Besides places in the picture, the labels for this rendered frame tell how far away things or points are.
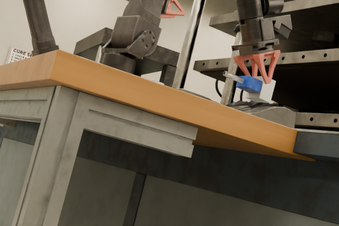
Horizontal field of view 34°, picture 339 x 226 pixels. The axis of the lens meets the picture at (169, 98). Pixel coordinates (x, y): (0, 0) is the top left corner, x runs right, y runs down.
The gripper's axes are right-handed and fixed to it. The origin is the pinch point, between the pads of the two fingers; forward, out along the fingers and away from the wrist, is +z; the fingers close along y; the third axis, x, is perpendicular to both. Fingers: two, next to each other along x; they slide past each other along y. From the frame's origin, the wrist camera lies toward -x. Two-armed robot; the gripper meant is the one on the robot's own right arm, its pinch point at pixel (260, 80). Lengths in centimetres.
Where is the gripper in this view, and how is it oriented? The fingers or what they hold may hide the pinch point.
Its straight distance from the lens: 134.6
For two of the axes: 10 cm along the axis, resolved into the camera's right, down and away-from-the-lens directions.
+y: -5.2, 0.0, 8.5
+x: -8.4, 1.9, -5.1
